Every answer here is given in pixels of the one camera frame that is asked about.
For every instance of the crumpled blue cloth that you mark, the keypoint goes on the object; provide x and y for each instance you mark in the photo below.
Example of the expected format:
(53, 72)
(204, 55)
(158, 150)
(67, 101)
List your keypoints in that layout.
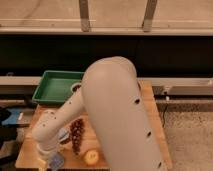
(63, 136)

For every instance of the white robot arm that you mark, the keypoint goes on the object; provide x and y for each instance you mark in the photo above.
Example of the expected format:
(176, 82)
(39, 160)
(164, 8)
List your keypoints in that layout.
(111, 97)

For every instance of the left metal post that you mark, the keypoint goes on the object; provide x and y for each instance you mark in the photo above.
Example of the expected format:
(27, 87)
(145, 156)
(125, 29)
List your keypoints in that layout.
(84, 15)

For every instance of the green plastic tray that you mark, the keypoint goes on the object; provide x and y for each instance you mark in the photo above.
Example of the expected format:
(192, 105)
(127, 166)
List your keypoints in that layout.
(55, 87)

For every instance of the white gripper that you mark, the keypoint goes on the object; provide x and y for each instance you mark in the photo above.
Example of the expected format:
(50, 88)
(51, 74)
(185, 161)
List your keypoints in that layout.
(45, 154)

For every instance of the bunch of dark grapes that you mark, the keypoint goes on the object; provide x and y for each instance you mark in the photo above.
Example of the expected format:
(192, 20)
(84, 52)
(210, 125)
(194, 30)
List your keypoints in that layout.
(77, 130)

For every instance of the metal post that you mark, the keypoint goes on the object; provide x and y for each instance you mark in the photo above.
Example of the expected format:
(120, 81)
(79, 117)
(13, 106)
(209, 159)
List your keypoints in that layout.
(149, 14)
(84, 15)

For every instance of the right metal post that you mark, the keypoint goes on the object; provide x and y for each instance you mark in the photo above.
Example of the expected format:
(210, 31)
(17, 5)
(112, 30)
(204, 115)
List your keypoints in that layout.
(149, 14)

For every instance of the yellow round fruit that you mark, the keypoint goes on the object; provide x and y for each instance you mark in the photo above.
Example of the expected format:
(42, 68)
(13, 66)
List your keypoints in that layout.
(91, 157)

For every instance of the blue object at left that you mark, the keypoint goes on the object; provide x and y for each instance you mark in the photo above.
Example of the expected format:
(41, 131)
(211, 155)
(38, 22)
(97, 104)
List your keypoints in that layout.
(10, 116)

